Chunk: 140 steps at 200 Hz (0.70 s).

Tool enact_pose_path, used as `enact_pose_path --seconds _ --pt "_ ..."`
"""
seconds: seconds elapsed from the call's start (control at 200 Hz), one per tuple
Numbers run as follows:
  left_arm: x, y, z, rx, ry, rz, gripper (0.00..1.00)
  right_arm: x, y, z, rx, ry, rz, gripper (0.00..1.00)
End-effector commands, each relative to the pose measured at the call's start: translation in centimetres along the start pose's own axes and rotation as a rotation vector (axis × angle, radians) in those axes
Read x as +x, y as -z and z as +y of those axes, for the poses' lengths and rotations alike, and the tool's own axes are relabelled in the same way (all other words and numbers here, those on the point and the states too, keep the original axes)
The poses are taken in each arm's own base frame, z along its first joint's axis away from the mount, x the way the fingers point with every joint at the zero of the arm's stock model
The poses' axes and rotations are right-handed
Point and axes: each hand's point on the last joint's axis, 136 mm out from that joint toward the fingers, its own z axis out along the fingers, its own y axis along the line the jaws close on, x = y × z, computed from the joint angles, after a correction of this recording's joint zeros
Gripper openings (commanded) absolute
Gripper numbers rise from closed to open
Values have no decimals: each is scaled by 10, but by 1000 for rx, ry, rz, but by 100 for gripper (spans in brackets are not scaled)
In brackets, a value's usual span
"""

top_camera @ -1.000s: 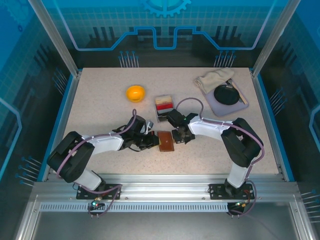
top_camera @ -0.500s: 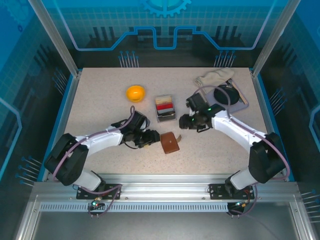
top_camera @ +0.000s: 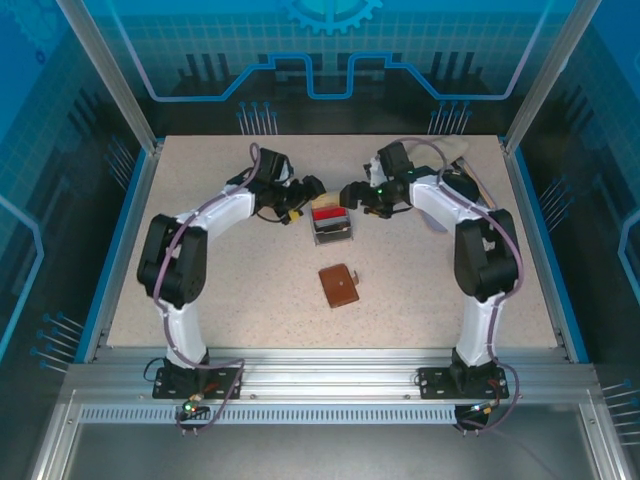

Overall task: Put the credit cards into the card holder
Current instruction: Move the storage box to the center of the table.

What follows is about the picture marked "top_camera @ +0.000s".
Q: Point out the red card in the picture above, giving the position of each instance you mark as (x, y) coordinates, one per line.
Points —
(330, 214)

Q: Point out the small led circuit board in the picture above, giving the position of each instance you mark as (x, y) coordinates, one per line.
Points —
(190, 407)
(482, 407)

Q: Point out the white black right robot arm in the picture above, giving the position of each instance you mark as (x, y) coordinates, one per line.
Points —
(425, 197)

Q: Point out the aluminium frame post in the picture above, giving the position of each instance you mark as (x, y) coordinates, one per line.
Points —
(550, 75)
(115, 75)

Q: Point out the black round disc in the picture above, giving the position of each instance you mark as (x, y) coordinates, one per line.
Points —
(462, 185)

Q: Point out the grey card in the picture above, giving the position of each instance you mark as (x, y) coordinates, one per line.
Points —
(330, 227)

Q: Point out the beige cloth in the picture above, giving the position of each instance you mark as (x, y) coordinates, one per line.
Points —
(440, 147)

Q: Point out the aluminium front rail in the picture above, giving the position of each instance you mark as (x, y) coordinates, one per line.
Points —
(325, 372)

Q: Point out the aluminium side rail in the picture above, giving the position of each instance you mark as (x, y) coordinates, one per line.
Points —
(545, 260)
(120, 260)

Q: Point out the tan card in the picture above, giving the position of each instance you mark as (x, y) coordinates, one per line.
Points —
(325, 202)

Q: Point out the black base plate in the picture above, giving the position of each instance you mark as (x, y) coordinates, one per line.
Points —
(435, 382)
(170, 385)

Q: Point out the clear plastic card box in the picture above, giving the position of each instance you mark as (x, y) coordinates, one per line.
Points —
(332, 235)

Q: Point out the brown leather card holder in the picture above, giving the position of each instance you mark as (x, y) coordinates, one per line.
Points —
(339, 285)

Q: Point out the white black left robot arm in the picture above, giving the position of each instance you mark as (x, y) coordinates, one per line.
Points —
(220, 212)

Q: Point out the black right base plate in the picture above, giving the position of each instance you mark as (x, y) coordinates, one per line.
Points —
(435, 382)

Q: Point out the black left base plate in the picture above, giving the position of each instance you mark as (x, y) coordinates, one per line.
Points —
(170, 385)

